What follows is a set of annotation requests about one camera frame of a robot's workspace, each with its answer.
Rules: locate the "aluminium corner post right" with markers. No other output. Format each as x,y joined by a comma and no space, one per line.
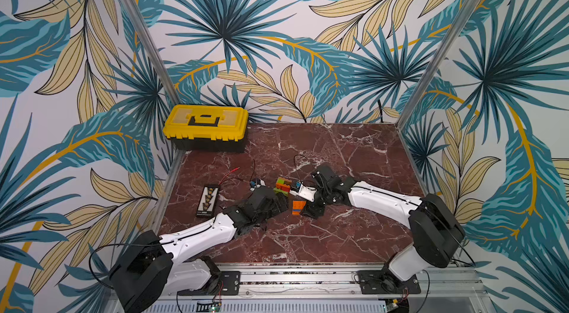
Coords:
456,28

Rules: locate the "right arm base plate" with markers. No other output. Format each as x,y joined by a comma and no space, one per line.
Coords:
374,282

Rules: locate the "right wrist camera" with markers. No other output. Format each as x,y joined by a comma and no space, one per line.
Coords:
301,190

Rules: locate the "yellow utility knife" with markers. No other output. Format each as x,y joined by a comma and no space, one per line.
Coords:
409,201

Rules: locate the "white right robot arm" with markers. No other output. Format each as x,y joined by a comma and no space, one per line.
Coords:
435,231

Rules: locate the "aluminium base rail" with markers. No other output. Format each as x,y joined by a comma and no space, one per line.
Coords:
332,288

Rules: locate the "aluminium corner post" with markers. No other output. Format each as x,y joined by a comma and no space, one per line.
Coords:
456,28
141,29

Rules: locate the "tan lego brick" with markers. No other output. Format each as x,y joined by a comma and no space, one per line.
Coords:
284,181

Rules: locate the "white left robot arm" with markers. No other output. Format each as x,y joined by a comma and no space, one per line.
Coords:
174,264

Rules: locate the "yellow black toolbox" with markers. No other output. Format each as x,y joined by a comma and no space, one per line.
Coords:
207,128

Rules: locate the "aluminium corner post left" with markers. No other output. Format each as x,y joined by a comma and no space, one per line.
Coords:
141,29

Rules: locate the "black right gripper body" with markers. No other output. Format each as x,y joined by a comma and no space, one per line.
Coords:
314,200

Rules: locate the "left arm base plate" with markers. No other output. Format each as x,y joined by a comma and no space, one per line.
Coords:
224,283

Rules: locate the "long green lego brick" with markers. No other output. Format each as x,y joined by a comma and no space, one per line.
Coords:
278,190

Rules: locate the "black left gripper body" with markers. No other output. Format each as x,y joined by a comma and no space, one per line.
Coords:
274,208

